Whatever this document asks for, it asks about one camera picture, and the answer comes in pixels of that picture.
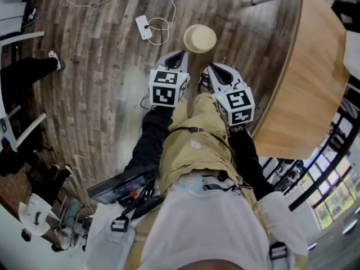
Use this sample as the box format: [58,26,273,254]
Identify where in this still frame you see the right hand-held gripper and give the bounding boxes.
[206,62,256,127]

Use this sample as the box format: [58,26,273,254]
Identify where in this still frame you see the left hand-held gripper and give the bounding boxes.
[148,50,191,108]

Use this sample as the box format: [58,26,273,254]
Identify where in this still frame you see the cream plastic waste basket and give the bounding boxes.
[183,24,218,54]

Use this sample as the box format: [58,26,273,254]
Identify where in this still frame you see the person's left forearm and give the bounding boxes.
[123,105,174,179]

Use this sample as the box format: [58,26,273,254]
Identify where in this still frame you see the person's right forearm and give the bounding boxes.
[227,124,275,201]

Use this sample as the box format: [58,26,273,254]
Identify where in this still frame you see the person's right shoe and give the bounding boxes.
[196,64,215,95]

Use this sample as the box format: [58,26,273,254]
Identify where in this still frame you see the person's khaki trousers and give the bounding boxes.
[157,92,240,196]

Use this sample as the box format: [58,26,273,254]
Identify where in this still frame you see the large white power strip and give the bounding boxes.
[135,15,154,41]

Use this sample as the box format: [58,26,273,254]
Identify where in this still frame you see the wooden table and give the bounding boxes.
[250,0,351,160]

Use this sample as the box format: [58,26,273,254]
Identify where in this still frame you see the black tablet device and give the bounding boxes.
[86,163,158,206]

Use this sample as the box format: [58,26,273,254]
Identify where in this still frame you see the black railing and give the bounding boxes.
[261,102,360,213]

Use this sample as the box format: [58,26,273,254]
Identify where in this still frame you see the person's white shirt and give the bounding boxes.
[85,184,309,270]

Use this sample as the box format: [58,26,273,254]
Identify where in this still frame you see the black plug cable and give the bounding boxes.
[143,23,169,56]

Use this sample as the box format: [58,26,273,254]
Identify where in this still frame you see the white power strip with cable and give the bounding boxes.
[66,0,177,46]

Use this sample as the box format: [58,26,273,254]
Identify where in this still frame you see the window with black frame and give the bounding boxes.
[298,139,360,232]

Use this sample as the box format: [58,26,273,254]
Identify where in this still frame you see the white chair frame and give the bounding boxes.
[0,31,47,153]

